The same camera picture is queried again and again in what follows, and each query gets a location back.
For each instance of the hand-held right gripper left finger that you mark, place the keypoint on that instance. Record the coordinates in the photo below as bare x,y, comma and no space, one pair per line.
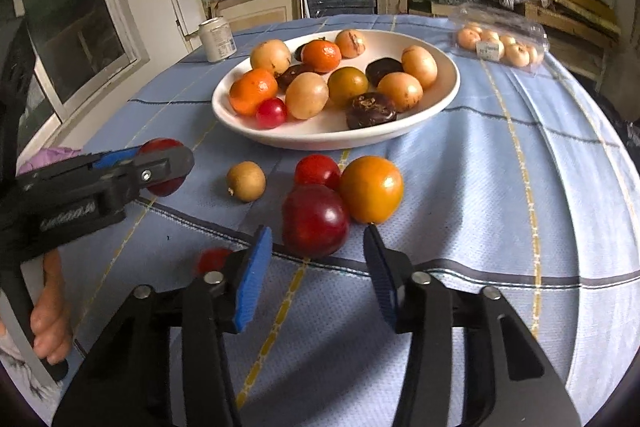
252,279

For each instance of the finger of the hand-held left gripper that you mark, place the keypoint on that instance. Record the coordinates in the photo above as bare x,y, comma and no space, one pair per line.
117,158
160,169

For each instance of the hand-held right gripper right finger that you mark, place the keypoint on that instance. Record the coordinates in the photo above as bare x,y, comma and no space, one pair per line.
380,277

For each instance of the dark red plum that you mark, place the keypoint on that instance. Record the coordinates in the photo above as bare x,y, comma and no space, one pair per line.
160,144
315,220

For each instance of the small brownish round fruit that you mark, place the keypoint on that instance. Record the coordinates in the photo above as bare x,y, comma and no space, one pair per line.
245,181

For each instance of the yellow-orange mandarin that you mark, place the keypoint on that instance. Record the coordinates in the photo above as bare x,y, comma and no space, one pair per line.
371,189

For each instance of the orange mandarin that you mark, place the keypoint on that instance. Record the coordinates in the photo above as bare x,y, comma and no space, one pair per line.
321,56
250,92

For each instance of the tan round fruit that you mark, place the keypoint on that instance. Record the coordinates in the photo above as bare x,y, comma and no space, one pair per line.
306,97
270,56
421,66
349,43
401,92

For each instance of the white ceramic plate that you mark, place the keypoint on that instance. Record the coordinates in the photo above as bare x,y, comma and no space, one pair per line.
320,129

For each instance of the dark brown wrinkled fruit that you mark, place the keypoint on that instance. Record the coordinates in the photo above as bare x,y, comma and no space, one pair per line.
382,69
300,53
290,76

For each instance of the dark brown speckled fruit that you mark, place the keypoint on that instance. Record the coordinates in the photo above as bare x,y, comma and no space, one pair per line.
371,110

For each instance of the greenish yellow mandarin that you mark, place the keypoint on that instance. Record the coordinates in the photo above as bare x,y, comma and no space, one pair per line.
348,85

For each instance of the group of small pale fruits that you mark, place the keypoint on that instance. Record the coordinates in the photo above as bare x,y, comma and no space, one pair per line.
517,54

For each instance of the person's left hand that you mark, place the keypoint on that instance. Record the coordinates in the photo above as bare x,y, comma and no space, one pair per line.
52,322

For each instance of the purple plastic bag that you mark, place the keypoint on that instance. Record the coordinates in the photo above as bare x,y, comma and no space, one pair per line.
50,159

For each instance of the blue checked tablecloth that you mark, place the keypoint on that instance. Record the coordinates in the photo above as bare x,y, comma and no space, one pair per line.
500,207

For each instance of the white drink can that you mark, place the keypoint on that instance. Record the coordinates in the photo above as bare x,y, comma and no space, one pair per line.
217,39

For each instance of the white framed window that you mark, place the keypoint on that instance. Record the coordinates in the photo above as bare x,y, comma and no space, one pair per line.
70,7

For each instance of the beige framed panel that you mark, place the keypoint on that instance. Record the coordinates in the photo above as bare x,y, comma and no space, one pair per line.
255,9

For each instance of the clear plastic clamshell box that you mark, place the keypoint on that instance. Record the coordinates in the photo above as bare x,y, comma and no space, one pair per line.
500,19

